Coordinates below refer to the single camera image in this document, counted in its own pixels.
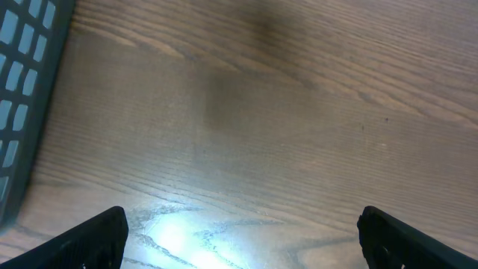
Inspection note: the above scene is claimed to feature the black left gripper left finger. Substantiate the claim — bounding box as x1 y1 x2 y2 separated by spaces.
1 206 128 269

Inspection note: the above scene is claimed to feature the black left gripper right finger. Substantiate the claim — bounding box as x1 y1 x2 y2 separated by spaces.
357 205 477 269

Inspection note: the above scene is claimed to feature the black plastic mesh basket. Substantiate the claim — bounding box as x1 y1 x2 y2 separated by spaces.
1 0 75 232

